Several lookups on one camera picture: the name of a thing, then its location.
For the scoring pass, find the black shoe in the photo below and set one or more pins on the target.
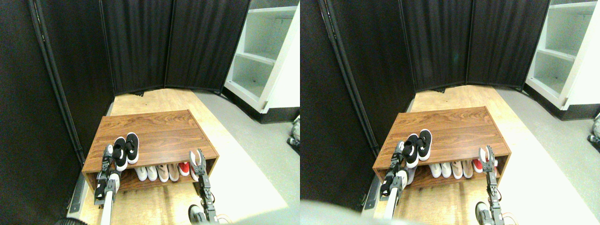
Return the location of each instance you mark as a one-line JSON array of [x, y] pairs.
[[133, 147], [424, 144], [411, 150], [120, 153]]

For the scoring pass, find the beige shoe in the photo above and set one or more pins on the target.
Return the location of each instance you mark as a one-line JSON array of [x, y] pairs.
[[162, 174], [456, 170], [173, 173], [467, 169]]

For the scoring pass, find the grey machine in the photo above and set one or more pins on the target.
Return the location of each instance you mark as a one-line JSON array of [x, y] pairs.
[[295, 136], [595, 133]]

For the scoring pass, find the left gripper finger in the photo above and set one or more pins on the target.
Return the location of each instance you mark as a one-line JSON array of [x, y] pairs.
[[109, 153], [398, 150]]

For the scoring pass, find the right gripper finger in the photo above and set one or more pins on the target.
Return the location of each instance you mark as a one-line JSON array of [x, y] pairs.
[[493, 155], [482, 156], [202, 159], [192, 159]]

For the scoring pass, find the white shoe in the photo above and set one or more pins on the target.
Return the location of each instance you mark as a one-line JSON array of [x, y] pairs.
[[435, 170], [141, 174], [152, 173], [121, 178], [413, 176], [446, 170]]

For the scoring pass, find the black curtain stand pole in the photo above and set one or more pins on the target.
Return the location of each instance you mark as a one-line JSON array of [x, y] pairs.
[[348, 70], [54, 70]]

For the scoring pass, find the brown shoe rack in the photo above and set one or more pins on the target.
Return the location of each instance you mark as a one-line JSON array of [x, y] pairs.
[[164, 131], [454, 129]]

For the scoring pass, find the white shelf unit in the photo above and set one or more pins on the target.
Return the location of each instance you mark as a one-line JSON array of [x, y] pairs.
[[262, 47], [562, 42]]

